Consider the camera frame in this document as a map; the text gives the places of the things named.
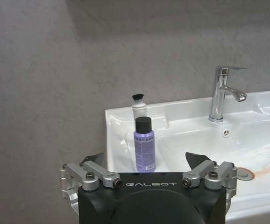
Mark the chrome sink drain plug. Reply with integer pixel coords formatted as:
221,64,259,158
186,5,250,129
235,167,253,181

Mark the chrome faucet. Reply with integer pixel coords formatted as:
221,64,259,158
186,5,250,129
208,66,248,123

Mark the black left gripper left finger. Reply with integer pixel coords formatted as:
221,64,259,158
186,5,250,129
59,152,122,215

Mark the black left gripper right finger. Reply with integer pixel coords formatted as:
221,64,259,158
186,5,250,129
181,151,238,212

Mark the purple bottle with black cap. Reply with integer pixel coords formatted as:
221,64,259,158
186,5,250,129
134,116,156,173

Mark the white tube with black cap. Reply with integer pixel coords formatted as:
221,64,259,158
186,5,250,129
131,93,148,119

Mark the white ceramic washbasin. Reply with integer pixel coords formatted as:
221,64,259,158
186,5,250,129
105,89,270,222

